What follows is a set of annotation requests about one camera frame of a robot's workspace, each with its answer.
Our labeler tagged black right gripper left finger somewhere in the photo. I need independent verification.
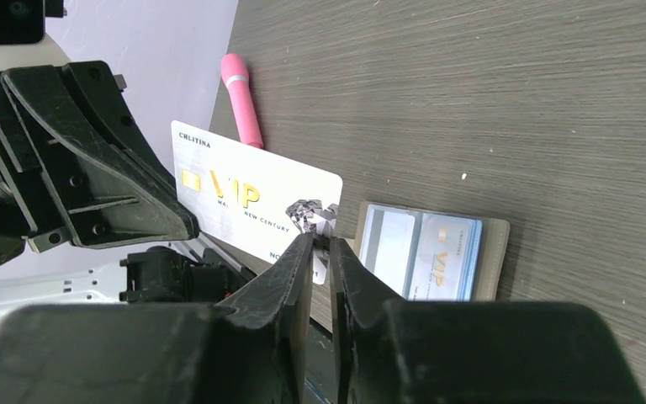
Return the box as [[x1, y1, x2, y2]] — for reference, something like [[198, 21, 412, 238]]
[[0, 234, 315, 403]]

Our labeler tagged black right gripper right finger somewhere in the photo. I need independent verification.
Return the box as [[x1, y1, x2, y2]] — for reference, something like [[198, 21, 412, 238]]
[[329, 237, 645, 403]]

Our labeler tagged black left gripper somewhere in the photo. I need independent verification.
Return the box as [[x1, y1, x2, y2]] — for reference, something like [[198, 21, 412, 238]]
[[0, 61, 199, 265]]

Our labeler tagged white VIP card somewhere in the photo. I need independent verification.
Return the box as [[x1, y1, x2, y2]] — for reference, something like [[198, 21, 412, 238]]
[[407, 213, 483, 301], [171, 120, 343, 263]]

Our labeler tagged card with magnetic stripe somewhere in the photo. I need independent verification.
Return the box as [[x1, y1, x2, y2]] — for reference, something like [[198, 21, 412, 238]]
[[359, 204, 416, 296]]

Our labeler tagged pink cylindrical toy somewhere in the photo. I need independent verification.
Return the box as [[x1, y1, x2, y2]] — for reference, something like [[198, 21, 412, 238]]
[[220, 53, 264, 149]]

